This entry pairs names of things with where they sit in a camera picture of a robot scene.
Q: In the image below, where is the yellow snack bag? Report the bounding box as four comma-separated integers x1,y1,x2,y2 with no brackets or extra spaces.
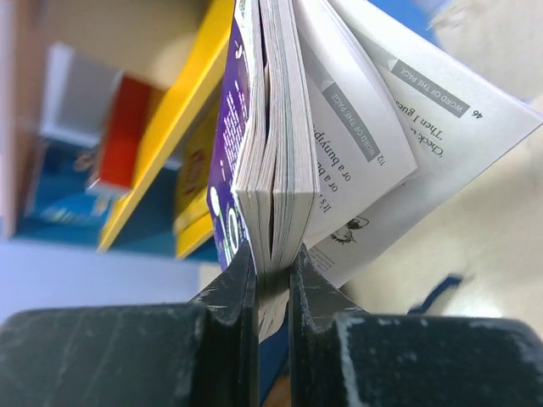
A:
173,101,219,233

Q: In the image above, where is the orange red snack box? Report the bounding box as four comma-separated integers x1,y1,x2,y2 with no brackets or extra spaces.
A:
87,75,153,197

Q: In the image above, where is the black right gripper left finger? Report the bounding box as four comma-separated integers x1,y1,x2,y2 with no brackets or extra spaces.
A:
1,243,259,406

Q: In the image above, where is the purple paperback book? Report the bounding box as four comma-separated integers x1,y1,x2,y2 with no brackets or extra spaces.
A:
207,1,542,339

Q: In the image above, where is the navy blue student backpack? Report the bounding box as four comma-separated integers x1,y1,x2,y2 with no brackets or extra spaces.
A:
407,274,465,315

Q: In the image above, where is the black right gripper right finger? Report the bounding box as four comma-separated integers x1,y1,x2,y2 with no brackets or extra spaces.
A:
288,248,542,406

